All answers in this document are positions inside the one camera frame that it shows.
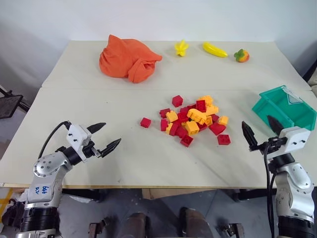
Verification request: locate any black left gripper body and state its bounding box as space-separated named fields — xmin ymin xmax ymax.
xmin=83 ymin=141 xmax=103 ymax=160

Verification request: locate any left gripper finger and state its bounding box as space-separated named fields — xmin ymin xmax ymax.
xmin=99 ymin=138 xmax=122 ymax=158
xmin=86 ymin=121 xmax=107 ymax=135

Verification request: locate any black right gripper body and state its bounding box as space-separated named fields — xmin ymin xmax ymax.
xmin=248 ymin=136 xmax=287 ymax=153

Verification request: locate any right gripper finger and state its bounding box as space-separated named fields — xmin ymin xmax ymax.
xmin=241 ymin=120 xmax=259 ymax=152
xmin=266 ymin=115 xmax=284 ymax=137

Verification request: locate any green plastic bin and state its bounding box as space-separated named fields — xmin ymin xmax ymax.
xmin=251 ymin=85 xmax=317 ymax=131

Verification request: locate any red plastic toy brick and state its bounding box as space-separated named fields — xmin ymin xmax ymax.
xmin=209 ymin=121 xmax=227 ymax=136

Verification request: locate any white label on bin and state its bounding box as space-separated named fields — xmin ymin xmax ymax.
xmin=284 ymin=88 xmax=304 ymax=105

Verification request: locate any yellow plastic toy brick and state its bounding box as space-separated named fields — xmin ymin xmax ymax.
xmin=186 ymin=108 xmax=208 ymax=124

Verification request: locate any orange cloth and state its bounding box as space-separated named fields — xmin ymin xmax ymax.
xmin=99 ymin=34 xmax=163 ymax=84

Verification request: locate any toy peach with green leaf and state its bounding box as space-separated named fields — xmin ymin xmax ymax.
xmin=233 ymin=48 xmax=250 ymax=63

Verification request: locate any brown board under table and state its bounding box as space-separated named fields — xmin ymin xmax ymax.
xmin=142 ymin=188 xmax=216 ymax=199

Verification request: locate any dark brown rounded shape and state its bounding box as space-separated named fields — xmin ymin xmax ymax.
xmin=179 ymin=206 xmax=213 ymax=238
xmin=124 ymin=211 xmax=151 ymax=238

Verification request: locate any black panel on stand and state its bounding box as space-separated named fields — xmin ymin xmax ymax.
xmin=0 ymin=88 xmax=32 ymax=121

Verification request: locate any yellow toy banana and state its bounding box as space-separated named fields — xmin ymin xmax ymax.
xmin=202 ymin=41 xmax=229 ymax=59

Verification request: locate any yellow toy starfruit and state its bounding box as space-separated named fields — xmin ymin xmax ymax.
xmin=174 ymin=39 xmax=191 ymax=58

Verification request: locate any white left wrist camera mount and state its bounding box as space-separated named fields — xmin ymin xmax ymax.
xmin=66 ymin=123 xmax=96 ymax=163

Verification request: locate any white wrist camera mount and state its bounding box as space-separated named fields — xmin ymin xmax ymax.
xmin=66 ymin=123 xmax=96 ymax=163
xmin=276 ymin=126 xmax=312 ymax=156

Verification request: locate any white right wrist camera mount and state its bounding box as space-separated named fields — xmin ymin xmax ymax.
xmin=276 ymin=126 xmax=312 ymax=156

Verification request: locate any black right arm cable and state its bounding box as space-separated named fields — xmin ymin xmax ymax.
xmin=262 ymin=142 xmax=278 ymax=238

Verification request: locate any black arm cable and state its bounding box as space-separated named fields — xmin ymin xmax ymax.
xmin=262 ymin=142 xmax=278 ymax=238
xmin=37 ymin=120 xmax=72 ymax=161

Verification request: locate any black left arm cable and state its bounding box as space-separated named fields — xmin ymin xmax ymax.
xmin=37 ymin=120 xmax=72 ymax=161

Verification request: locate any black table frame bar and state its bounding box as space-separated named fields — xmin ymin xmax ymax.
xmin=231 ymin=188 xmax=270 ymax=202

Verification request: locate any small dark rusty bracket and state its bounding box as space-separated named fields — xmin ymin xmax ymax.
xmin=87 ymin=217 xmax=110 ymax=238
xmin=217 ymin=221 xmax=245 ymax=238

